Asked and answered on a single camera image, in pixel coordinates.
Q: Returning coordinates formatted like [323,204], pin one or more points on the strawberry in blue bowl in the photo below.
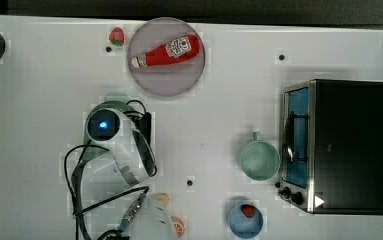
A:
[248,210]

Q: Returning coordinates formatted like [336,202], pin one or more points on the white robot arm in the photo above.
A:
[112,201]

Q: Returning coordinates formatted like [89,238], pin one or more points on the toy strawberry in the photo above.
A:
[116,37]

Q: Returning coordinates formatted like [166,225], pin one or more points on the clear pink plate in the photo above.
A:
[168,80]

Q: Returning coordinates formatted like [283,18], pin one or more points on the black toaster oven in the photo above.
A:
[331,147]

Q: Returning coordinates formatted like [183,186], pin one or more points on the red ketchup bottle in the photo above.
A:
[175,51]

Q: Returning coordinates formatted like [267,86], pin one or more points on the blue bowl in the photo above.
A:
[244,227]

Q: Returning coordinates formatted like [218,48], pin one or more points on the toy orange slice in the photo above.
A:
[178,225]

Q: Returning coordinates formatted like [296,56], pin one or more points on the toy banana peel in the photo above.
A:
[162,198]

